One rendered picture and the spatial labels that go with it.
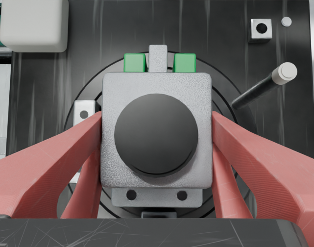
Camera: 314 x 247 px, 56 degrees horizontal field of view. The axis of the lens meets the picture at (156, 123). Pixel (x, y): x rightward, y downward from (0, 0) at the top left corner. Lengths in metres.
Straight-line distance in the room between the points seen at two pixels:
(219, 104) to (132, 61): 0.08
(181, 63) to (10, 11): 0.14
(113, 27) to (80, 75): 0.05
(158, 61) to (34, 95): 0.12
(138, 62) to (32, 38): 0.10
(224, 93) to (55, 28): 0.13
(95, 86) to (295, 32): 0.16
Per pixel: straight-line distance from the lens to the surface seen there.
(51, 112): 0.25
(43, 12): 0.25
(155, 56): 0.16
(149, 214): 0.20
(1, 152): 0.26
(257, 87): 0.16
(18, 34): 0.25
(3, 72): 0.33
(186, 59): 0.17
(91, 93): 0.22
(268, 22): 0.25
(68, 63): 0.25
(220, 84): 0.22
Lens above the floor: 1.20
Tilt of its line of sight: 84 degrees down
